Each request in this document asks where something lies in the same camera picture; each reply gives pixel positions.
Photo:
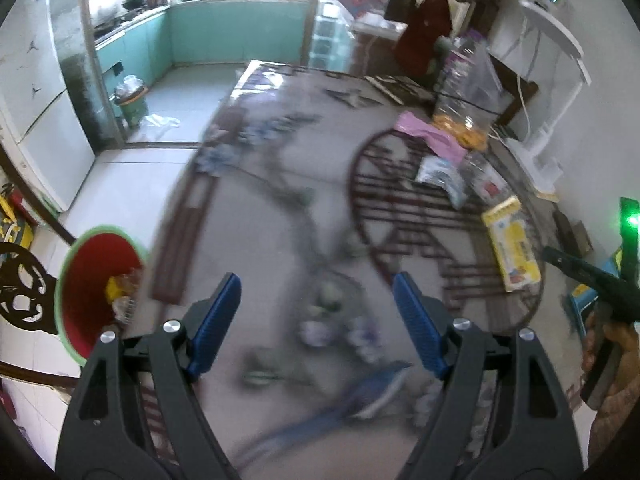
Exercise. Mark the dark carved wooden chair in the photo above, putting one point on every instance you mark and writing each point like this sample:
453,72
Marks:
10,255

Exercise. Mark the blue plastic stool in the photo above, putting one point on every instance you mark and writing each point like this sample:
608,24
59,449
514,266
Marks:
582,292

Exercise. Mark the red fire extinguisher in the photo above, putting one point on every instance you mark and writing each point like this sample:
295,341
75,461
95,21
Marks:
7,192

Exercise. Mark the clear plastic drawer unit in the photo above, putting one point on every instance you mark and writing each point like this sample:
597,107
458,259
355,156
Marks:
330,35

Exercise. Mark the floral tablecloth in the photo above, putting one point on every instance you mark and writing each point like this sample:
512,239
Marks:
300,185

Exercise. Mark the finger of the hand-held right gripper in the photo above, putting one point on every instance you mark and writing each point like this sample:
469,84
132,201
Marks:
580,267

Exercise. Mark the yellow plastic container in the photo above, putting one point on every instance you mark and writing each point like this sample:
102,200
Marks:
12,227

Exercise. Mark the teal kitchen cabinets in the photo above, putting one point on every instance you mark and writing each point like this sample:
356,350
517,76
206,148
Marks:
225,30

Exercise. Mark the white stand appliance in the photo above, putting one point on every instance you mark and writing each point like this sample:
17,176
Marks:
555,110

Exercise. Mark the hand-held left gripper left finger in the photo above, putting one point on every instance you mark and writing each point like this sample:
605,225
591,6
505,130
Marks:
215,320

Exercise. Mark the person's right hand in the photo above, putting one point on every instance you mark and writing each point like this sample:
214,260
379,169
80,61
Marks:
627,360

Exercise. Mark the pink packet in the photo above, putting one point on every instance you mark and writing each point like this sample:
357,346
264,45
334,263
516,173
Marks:
430,135

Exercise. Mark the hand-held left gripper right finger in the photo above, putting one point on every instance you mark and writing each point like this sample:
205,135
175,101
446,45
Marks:
417,325

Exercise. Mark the clear plastic bag with oranges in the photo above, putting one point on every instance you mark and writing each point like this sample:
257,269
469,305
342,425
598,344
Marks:
465,90

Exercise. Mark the white blue packet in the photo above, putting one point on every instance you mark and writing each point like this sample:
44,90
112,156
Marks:
440,177

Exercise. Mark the yellow tissue packet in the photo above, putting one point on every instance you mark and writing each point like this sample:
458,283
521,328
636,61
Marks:
515,245

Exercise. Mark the yellow drink carton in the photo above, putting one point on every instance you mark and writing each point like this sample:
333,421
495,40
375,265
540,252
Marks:
114,290

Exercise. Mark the dark handbag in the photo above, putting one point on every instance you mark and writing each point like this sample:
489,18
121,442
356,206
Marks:
400,2

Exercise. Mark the clear packet with red label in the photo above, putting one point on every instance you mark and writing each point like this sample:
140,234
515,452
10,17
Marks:
487,182

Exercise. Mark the red bucket with green rim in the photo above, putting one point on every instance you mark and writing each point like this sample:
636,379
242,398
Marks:
92,275

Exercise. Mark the red cloth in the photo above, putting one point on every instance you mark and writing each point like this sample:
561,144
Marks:
422,35

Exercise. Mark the white refrigerator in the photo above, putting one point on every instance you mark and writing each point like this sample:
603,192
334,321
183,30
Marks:
45,110

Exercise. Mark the person's right forearm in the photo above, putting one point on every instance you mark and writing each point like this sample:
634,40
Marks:
617,425

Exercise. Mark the green waste bin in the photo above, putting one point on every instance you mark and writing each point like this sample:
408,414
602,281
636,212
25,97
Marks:
132,110

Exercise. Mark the white plastic bag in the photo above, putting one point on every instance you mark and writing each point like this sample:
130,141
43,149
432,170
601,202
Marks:
162,121

